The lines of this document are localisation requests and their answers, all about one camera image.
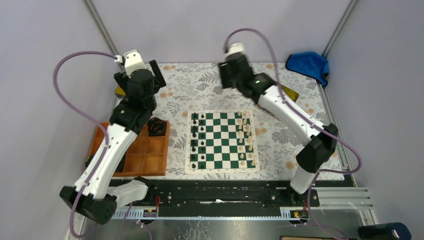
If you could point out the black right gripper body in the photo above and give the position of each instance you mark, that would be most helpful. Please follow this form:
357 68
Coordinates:
227 82

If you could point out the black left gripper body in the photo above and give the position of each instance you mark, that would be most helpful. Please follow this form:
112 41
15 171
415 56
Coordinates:
158 82

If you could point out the gold tin with chess pieces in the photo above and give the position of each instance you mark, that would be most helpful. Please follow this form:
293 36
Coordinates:
293 95

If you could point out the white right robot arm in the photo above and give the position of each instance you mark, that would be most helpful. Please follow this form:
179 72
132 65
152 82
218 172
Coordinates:
317 146

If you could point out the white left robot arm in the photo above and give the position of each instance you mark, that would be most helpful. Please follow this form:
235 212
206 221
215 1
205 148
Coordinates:
91 195

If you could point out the green white chess board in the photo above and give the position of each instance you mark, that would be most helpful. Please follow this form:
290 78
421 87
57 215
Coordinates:
221 141

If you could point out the empty gold tin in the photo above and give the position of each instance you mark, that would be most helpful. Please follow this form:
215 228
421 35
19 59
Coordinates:
119 93

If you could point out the orange compartment tray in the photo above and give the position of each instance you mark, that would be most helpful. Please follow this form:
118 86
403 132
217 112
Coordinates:
146 156

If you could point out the floral table mat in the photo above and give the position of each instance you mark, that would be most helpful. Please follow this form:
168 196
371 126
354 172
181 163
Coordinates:
197 86

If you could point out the blue cloth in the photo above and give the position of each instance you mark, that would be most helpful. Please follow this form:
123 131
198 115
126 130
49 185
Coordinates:
310 64

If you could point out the black cylinder bottom right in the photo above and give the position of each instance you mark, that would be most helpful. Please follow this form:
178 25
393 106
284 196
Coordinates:
385 231

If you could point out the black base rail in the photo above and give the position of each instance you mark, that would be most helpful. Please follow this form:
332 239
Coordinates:
274 193

